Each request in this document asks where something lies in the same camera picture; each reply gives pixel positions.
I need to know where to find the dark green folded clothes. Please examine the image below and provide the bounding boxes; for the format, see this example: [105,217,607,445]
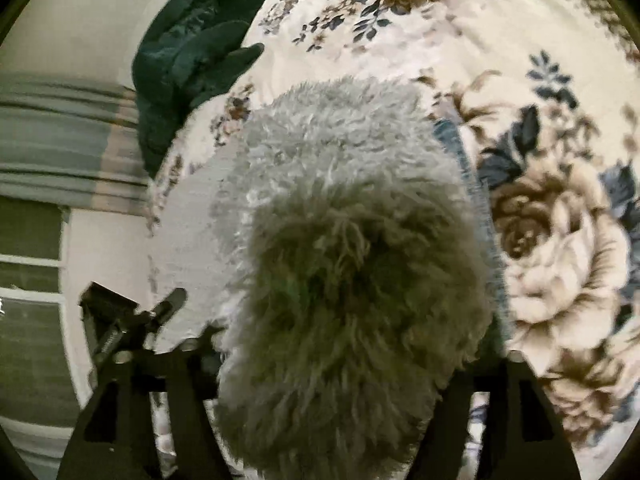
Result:
[131,0,265,178]

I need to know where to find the floral cream bed blanket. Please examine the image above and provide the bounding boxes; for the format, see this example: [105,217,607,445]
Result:
[150,0,639,479]

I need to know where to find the grey striped curtain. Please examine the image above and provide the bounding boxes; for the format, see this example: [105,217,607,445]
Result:
[1,74,149,216]

